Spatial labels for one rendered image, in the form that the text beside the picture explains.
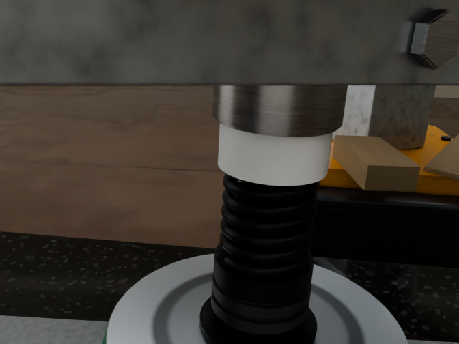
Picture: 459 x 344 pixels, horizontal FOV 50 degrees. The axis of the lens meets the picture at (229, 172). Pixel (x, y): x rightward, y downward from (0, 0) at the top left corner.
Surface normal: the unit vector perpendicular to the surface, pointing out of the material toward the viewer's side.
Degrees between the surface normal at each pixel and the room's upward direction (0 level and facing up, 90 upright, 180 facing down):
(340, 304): 0
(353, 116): 90
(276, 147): 90
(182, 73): 90
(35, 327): 0
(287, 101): 90
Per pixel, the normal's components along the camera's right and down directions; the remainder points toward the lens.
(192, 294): 0.06, -0.94
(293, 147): 0.17, 0.34
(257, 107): -0.40, 0.29
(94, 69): 0.45, 0.32
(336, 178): -0.04, 0.33
